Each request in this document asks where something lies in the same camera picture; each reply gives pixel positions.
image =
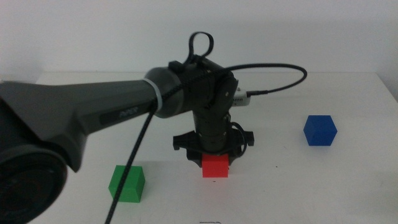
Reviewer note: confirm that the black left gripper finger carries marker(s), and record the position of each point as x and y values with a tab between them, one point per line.
233	157
194	159

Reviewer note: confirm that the red cube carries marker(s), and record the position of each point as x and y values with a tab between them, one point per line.
215	166

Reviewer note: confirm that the green cube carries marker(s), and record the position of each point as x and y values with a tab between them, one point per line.
136	186

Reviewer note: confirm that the blue cube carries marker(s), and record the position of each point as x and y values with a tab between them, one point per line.
320	130

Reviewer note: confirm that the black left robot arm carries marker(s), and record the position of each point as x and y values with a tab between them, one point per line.
62	109

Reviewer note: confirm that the white zip tie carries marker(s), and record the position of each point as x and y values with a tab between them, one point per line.
157	93

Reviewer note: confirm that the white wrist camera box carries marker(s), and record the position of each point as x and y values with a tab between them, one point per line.
242	98

